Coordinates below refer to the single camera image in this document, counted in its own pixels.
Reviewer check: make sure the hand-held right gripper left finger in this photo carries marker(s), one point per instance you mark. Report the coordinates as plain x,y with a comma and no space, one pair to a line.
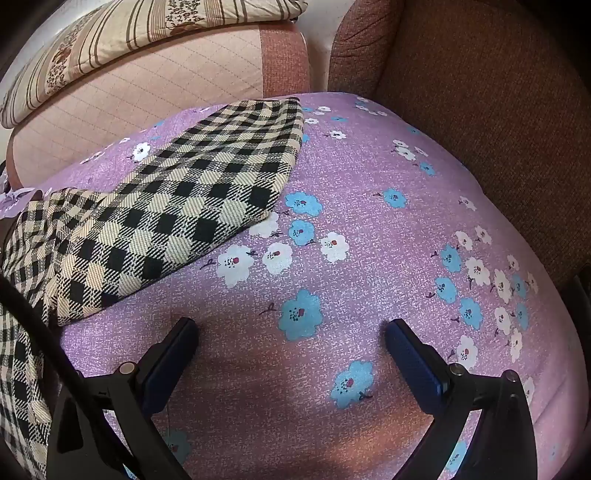
168,357

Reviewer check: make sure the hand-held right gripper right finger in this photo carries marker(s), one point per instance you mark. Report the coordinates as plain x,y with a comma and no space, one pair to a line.
413,362

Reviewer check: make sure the black cream checkered coat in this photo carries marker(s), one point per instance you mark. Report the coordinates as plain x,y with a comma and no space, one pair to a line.
152,217

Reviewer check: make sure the purple floral bedsheet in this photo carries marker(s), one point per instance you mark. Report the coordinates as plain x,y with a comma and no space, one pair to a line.
351,258

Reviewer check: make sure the striped floral pillow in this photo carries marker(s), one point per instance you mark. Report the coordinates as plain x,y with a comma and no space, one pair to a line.
115,41

